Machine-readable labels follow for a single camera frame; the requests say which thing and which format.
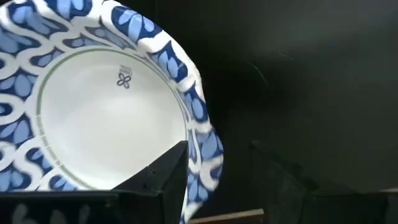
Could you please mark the blue patterned paper plate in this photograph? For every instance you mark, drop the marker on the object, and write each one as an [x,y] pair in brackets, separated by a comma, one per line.
[109,124]

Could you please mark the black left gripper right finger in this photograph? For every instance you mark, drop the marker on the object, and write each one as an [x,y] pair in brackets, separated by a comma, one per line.
[286,199]

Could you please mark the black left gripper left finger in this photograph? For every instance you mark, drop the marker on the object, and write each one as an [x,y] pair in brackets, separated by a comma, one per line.
[155,193]

